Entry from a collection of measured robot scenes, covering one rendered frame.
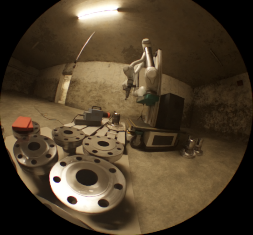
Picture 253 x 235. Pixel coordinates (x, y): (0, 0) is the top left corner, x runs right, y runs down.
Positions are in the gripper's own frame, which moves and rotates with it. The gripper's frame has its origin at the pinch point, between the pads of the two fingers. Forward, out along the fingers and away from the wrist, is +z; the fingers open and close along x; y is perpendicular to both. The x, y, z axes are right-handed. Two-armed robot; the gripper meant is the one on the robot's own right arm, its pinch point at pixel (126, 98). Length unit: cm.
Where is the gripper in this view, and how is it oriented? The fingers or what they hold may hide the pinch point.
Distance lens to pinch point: 129.8
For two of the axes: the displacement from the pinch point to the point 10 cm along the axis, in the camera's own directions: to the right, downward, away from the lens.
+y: 9.8, 1.9, 0.8
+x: -0.8, 0.0, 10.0
